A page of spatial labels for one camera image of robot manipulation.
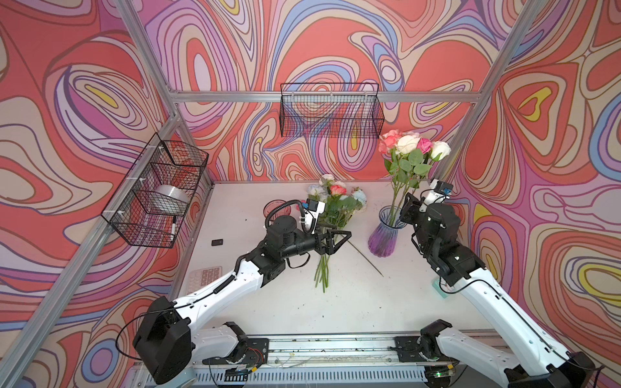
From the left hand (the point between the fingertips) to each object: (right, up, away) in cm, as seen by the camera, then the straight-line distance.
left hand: (345, 232), depth 68 cm
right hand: (+21, +9, +4) cm, 23 cm away
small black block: (-49, -7, +30) cm, 58 cm away
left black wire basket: (-59, +8, +4) cm, 59 cm away
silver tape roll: (-52, +12, +6) cm, 54 cm away
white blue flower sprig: (-5, +14, +43) cm, 46 cm away
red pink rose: (+3, +7, +37) cm, 38 cm away
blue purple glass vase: (+16, -4, +17) cm, 23 cm away
